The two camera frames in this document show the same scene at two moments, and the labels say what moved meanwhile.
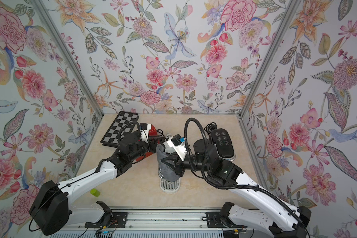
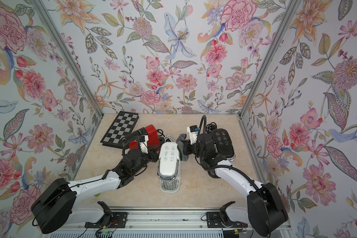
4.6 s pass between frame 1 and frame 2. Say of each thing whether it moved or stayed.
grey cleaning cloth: moved
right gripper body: moved
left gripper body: moved
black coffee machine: stayed
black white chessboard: stayed
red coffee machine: stayed
